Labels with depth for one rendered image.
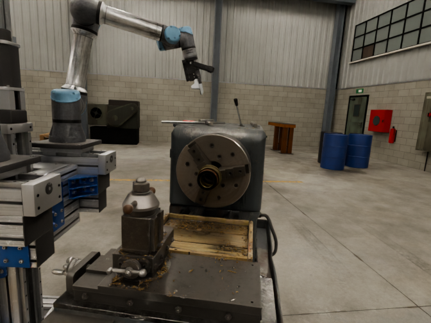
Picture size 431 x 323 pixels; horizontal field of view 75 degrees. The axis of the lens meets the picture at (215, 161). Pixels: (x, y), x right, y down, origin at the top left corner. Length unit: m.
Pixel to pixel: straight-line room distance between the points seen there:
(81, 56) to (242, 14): 10.71
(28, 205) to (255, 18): 11.62
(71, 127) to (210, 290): 0.99
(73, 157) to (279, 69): 11.12
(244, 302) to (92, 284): 0.32
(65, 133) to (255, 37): 10.96
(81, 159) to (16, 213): 0.50
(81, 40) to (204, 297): 1.27
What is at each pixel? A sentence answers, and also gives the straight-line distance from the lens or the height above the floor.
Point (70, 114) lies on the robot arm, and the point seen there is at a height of 1.29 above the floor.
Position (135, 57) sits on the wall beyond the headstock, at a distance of 11.44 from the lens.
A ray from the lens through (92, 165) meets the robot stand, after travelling 1.36.
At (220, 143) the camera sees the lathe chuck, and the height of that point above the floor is 1.20.
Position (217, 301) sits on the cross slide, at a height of 0.97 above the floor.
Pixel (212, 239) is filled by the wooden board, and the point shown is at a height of 0.88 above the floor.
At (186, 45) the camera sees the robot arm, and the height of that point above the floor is 1.66.
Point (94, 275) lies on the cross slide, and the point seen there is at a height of 0.96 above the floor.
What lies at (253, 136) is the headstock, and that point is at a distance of 1.29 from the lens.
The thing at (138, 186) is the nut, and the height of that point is 1.17.
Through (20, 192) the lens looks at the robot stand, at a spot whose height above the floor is 1.09.
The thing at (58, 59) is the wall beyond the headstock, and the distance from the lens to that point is 12.05.
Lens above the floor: 1.34
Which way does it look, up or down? 10 degrees down
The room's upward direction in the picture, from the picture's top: 3 degrees clockwise
